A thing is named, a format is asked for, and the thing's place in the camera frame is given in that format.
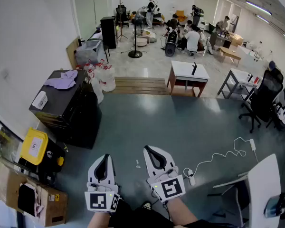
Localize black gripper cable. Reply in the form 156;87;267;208
152;191;171;221

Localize white plastic lidded container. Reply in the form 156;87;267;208
32;91;48;110

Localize white table with grey frame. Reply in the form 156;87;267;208
217;67;262;102

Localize black standing fan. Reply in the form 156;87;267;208
128;12;146;58

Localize glass window with dark frame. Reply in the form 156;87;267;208
0;112;24;174

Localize black mesh office chair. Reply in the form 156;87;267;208
238;69;284;134

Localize white counter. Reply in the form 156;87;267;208
237;45;269;71

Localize white power strip with cable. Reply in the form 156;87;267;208
182;137;259;186

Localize black bin with yellow lid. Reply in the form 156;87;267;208
18;127;66;187

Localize brown cardboard box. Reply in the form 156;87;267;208
0;161;68;227

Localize ceiling light tube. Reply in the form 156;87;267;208
246;0;273;16

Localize tall black cabinet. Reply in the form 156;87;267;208
100;16;117;49

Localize wooden coat rack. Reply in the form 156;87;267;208
116;0;128;42

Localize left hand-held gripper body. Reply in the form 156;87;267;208
85;181;121;213

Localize white desk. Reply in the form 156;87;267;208
208;153;284;228

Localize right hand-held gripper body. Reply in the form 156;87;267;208
146;166;186;203

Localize purple cloth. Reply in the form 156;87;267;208
44;70;78;90

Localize black and white wheeled robot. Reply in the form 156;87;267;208
165;28;180;57

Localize person's left forearm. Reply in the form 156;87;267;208
87;211;111;228

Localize leaning wooden board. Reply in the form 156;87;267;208
66;36;81;70

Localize clear plastic storage bin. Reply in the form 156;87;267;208
75;38;103;67

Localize person's black clothing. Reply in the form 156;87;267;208
108;199;231;228

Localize round white low table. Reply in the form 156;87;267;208
132;29;157;48

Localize person's right forearm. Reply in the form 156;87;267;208
166;197;199;228

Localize small wooden table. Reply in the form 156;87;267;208
219;46;242;67

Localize white table with brown frame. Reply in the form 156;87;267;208
167;60;210;98

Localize yellow armchair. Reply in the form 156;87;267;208
175;9;189;23

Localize wooden slatted step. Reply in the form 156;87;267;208
103;76;170;96

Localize white bags with red handles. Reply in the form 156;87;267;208
76;59;116;104

